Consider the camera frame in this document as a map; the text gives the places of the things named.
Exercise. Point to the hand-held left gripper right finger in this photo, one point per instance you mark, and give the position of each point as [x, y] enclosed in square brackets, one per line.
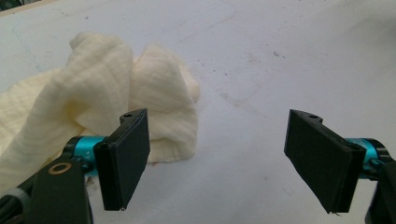
[323, 161]

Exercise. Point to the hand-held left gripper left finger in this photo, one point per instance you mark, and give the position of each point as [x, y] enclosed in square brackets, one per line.
[124, 161]

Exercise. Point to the cream cloth towel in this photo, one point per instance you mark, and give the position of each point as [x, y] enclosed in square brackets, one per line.
[99, 77]

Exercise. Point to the light blue foam mat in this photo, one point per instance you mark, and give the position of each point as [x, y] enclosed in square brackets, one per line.
[264, 56]

